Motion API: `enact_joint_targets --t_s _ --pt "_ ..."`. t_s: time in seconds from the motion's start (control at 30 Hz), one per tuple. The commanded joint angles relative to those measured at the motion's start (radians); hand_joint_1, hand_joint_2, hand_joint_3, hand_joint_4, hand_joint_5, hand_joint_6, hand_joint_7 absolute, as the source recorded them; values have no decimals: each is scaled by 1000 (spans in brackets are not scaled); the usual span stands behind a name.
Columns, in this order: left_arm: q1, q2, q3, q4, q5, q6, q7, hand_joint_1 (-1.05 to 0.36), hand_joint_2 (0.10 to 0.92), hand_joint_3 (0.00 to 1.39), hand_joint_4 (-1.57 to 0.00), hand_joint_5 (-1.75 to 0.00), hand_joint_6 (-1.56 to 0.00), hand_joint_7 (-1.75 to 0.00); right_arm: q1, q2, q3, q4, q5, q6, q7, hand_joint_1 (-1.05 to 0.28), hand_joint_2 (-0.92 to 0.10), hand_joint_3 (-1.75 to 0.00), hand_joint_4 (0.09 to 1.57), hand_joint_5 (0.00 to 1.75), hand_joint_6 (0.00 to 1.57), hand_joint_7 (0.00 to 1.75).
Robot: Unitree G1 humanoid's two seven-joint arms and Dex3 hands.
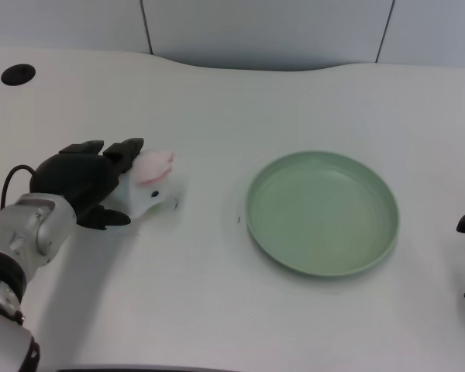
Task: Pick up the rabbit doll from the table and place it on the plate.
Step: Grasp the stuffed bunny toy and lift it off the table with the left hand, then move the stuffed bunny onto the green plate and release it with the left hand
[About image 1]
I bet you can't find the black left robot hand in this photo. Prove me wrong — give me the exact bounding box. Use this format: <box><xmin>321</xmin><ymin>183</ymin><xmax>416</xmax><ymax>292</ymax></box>
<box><xmin>29</xmin><ymin>137</ymin><xmax>145</xmax><ymax>231</ymax></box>

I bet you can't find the white rabbit doll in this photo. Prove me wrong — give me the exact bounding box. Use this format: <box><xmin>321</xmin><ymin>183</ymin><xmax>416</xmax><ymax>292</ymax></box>
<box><xmin>112</xmin><ymin>149</ymin><xmax>190</xmax><ymax>219</ymax></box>

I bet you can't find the green round plate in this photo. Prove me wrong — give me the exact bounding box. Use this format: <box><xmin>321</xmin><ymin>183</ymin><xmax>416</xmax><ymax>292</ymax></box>
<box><xmin>245</xmin><ymin>150</ymin><xmax>401</xmax><ymax>279</ymax></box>

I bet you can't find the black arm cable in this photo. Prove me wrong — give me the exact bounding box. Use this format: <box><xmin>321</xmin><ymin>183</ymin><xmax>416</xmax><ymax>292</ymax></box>
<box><xmin>0</xmin><ymin>164</ymin><xmax>38</xmax><ymax>212</ymax></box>

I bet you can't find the black round cable grommet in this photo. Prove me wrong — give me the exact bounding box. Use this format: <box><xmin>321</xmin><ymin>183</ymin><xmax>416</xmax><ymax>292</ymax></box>
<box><xmin>0</xmin><ymin>64</ymin><xmax>36</xmax><ymax>87</ymax></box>

